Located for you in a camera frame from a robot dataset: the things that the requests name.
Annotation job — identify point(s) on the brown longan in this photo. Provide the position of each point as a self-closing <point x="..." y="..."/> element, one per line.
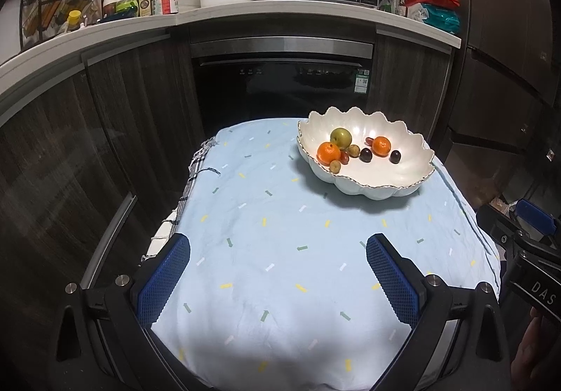
<point x="353" y="150"/>
<point x="335" y="166"/>

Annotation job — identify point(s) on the white fringed cloth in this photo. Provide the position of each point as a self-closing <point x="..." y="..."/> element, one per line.
<point x="164" y="229"/>

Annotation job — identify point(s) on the white kitchen countertop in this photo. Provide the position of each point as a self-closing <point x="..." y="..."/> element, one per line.
<point x="271" y="14"/>

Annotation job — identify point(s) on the person's right hand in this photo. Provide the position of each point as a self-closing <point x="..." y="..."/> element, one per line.
<point x="532" y="347"/>

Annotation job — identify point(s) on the yellow cap bottle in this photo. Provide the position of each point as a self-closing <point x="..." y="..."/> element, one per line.
<point x="73" y="21"/>

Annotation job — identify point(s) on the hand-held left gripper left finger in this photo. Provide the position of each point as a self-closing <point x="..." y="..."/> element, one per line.
<point x="162" y="281"/>

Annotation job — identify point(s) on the dark refrigerator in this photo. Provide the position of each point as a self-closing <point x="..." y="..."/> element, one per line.
<point x="504" y="67"/>

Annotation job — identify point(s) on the dark wood kitchen cabinet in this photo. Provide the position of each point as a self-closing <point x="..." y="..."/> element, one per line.
<point x="131" y="110"/>

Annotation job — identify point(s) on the mandarin orange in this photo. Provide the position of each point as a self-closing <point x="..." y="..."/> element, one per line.
<point x="328" y="153"/>
<point x="381" y="145"/>

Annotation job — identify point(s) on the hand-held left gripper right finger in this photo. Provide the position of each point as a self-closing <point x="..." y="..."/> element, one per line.
<point x="392" y="281"/>

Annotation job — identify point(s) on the green apple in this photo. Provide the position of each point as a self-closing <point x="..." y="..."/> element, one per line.
<point x="340" y="137"/>

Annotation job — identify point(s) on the red grape tomato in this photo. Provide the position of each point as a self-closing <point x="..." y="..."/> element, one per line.
<point x="345" y="159"/>

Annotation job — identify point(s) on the teal packet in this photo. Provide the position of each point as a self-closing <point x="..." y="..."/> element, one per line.
<point x="442" y="18"/>

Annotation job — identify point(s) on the white scalloped bowl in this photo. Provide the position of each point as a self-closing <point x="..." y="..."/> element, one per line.
<point x="407" y="167"/>

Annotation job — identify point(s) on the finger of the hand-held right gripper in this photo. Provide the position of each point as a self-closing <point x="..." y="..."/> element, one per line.
<point x="534" y="216"/>
<point x="495" y="224"/>

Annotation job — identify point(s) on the dark purple grape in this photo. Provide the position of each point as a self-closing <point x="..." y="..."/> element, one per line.
<point x="395" y="156"/>

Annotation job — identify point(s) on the light blue patterned tablecloth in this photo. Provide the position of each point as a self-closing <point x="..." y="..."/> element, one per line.
<point x="285" y="286"/>

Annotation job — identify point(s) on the green container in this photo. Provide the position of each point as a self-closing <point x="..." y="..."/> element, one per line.
<point x="127" y="9"/>

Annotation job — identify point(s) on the black built-in dishwasher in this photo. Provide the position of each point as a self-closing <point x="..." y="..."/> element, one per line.
<point x="280" y="93"/>

